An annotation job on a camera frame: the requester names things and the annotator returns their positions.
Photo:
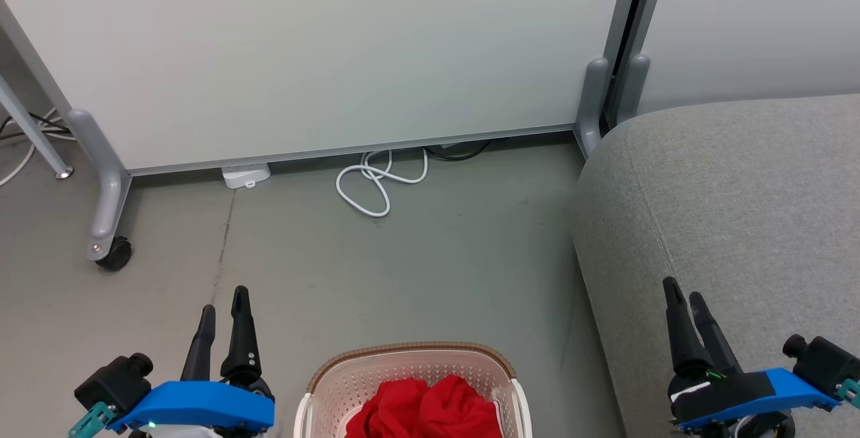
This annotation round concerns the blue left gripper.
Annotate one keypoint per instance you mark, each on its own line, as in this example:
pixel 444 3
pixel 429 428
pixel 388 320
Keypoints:
pixel 195 404

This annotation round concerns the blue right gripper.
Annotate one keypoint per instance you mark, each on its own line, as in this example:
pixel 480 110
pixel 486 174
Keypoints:
pixel 739 394

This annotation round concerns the red cloth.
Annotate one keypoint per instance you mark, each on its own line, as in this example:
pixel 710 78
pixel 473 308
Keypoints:
pixel 430 411

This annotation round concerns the grey fabric sofa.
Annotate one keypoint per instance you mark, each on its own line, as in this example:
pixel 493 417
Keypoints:
pixel 739 209

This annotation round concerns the beige perforated laundry basket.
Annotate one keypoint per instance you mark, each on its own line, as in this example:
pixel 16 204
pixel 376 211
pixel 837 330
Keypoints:
pixel 346 384

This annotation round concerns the black caster wheel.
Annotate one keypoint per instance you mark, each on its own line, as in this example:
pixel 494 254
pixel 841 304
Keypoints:
pixel 115 255

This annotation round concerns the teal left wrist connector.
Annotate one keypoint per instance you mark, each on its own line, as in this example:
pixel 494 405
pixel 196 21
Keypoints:
pixel 91 419

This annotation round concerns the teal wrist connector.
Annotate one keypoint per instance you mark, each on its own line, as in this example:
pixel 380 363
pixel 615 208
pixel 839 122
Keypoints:
pixel 850 392
pixel 91 419

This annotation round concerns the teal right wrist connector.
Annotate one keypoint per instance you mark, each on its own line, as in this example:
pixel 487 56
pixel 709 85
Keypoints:
pixel 850 392

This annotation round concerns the white power adapter box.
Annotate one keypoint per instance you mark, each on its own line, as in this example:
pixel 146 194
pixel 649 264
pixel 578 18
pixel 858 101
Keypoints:
pixel 245 173

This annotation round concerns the long grey partition foot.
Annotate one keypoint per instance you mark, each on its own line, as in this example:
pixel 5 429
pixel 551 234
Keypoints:
pixel 107 189

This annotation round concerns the short grey partition foot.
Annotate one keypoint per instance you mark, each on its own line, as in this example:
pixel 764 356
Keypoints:
pixel 591 102
pixel 635 85

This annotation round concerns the slanted silver metal leg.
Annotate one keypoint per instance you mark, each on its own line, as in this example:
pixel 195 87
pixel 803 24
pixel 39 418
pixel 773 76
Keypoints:
pixel 33 132

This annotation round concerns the wide white partition panel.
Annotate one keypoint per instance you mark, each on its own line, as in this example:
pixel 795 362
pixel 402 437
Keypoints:
pixel 336 55

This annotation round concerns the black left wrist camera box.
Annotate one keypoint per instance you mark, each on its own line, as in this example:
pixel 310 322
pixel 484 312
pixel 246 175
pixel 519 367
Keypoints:
pixel 111 384

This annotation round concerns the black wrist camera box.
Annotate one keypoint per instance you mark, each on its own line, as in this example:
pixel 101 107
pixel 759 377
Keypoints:
pixel 111 384
pixel 826 361

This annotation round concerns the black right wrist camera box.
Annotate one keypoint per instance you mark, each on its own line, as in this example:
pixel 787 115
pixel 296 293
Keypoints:
pixel 826 361

